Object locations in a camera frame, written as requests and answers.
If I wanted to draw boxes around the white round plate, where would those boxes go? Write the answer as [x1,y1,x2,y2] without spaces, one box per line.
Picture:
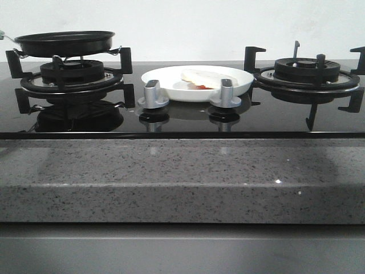
[141,65,254,102]

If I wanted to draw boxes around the fried egg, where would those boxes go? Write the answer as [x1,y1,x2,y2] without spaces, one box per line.
[181,69,239,89]

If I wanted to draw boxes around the black frying pan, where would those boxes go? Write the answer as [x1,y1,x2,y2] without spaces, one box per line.
[14,30,115,58]

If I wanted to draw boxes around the black glass cooktop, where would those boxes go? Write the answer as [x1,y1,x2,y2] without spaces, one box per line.
[1,62,364,139]

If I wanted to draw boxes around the silver left stove knob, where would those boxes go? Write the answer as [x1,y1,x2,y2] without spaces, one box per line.
[137,80,169,110]

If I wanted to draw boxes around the silver stove knob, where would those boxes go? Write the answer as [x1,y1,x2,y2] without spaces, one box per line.
[210,79,242,108]
[137,80,169,110]

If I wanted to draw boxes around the silver right stove knob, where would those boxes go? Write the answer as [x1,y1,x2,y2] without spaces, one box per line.
[210,79,242,108]

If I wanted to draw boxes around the black left gas burner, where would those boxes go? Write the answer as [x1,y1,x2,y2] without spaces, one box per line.
[40,60,104,85]

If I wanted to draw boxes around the black gas burner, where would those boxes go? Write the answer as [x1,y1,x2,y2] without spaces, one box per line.
[274,58,340,84]
[40,60,104,85]

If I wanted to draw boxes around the black right gas burner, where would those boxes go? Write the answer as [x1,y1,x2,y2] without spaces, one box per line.
[274,58,340,84]

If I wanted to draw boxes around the black left burner grate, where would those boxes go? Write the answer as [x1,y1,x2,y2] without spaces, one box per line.
[6,47,133,98]

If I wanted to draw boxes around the black burner grate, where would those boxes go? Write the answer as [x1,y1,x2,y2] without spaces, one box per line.
[244,41,364,113]
[6,47,133,98]

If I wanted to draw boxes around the black right burner grate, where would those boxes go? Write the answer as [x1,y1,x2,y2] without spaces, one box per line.
[244,41,364,113]

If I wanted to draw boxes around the grey cabinet front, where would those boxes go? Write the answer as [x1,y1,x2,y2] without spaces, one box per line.
[1,224,364,273]

